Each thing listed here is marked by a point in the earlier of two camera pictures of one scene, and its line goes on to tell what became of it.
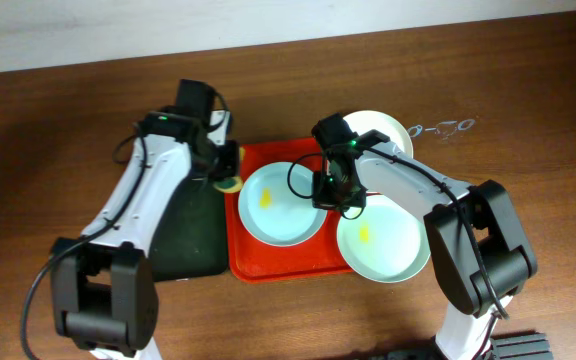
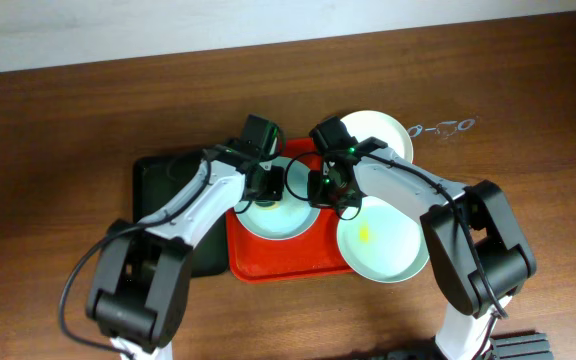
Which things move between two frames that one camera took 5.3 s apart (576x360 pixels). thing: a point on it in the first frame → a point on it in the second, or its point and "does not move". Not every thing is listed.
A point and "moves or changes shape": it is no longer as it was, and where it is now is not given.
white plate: x=388 y=125 does not move
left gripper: x=225 y=163 → x=268 y=186
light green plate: x=387 y=243 does not move
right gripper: x=338 y=198 does not move
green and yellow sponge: x=233 y=184 moves or changes shape
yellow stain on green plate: x=364 y=234 does not move
